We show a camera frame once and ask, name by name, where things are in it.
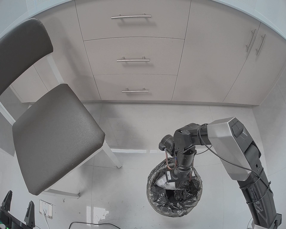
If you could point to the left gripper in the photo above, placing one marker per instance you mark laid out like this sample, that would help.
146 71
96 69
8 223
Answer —
15 223

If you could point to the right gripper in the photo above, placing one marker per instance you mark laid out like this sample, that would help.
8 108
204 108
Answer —
184 170

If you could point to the white printed wrapper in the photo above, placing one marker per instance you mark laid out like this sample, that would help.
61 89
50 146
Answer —
162 182

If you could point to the black plastic bag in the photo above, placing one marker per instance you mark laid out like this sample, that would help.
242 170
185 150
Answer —
169 203

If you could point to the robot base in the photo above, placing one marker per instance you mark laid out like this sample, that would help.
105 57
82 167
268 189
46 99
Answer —
255 225

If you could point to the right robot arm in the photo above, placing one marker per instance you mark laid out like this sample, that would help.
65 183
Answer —
223 138

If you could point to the grey chair with white legs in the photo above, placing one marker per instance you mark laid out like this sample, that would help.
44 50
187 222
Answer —
55 134

